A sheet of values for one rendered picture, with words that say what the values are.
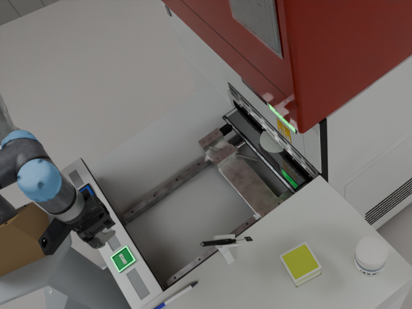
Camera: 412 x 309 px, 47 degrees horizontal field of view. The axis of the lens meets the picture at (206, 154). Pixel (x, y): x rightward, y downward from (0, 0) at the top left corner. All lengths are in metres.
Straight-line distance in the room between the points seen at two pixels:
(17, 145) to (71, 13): 2.75
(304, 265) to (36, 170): 0.65
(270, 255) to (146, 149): 0.65
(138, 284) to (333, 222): 0.55
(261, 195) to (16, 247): 0.76
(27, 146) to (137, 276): 0.51
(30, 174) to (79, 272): 0.96
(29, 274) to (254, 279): 0.77
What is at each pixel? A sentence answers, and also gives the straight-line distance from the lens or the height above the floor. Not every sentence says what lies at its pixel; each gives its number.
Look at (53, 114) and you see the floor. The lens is 3.16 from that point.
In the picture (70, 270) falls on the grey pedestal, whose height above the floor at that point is 0.63.
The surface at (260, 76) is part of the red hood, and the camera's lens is 1.10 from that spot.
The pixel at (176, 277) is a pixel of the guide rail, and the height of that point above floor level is 0.85.
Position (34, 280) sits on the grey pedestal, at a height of 0.82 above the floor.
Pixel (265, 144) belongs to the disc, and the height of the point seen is 0.90.
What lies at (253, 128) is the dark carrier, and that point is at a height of 0.90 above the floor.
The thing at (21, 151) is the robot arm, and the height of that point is 1.44.
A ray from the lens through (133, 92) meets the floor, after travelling 2.99.
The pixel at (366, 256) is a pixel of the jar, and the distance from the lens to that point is 1.16.
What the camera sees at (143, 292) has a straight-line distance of 1.33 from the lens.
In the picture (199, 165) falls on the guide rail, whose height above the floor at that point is 0.85.
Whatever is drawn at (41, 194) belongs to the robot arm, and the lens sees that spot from 0.96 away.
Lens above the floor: 2.16
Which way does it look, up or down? 57 degrees down
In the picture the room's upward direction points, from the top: 24 degrees counter-clockwise
